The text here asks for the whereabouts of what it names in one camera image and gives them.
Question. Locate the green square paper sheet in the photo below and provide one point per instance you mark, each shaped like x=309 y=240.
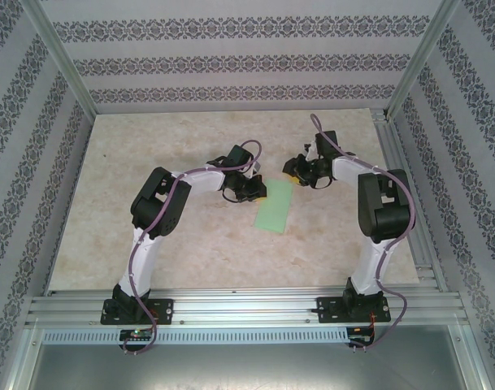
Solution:
x=274 y=205

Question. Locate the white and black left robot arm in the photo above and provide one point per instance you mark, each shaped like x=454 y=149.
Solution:
x=157 y=203

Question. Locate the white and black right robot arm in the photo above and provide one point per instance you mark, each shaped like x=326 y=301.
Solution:
x=383 y=203

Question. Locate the grey sheet metal tray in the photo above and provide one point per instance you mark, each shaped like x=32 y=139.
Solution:
x=247 y=365

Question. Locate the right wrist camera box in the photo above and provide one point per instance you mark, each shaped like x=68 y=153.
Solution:
x=310 y=148

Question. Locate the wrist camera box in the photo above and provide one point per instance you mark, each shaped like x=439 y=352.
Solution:
x=255 y=170
x=310 y=148

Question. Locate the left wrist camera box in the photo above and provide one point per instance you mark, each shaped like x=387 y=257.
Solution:
x=255 y=170

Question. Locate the aluminium side rail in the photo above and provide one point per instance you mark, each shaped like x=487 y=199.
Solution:
x=387 y=138

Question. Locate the long aluminium mounting rail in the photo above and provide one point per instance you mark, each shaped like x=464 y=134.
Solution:
x=243 y=304

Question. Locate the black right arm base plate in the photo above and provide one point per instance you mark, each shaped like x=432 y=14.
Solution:
x=328 y=308

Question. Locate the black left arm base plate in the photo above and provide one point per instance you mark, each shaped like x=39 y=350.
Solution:
x=163 y=310

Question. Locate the aluminium frame post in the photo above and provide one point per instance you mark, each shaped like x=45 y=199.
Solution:
x=422 y=53
x=59 y=53

